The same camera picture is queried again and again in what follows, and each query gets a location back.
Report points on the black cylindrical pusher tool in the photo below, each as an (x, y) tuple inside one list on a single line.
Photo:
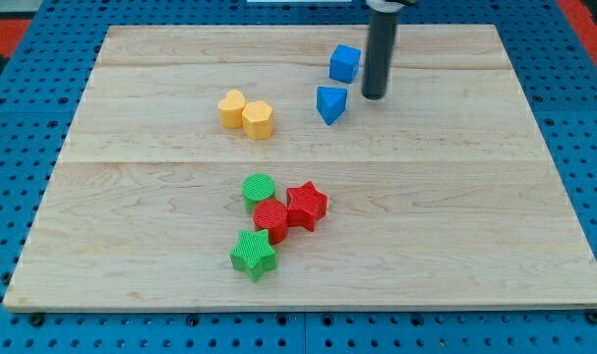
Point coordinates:
[(382, 28)]

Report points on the blue triangle block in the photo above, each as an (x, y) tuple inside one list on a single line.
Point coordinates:
[(331, 103)]

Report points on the yellow heart block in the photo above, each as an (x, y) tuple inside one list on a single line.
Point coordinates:
[(230, 109)]

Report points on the blue cube block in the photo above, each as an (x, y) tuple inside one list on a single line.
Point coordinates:
[(344, 63)]

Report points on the yellow hexagon block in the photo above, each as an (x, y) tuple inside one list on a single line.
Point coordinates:
[(258, 120)]

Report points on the red star block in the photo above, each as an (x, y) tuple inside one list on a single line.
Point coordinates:
[(306, 205)]

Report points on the wooden board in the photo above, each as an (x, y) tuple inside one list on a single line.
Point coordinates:
[(441, 197)]

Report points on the green cylinder block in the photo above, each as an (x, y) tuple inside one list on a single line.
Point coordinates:
[(256, 188)]

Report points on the red cylinder block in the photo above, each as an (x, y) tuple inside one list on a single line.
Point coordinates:
[(271, 215)]

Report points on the green star block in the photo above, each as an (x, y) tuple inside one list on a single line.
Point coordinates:
[(253, 254)]

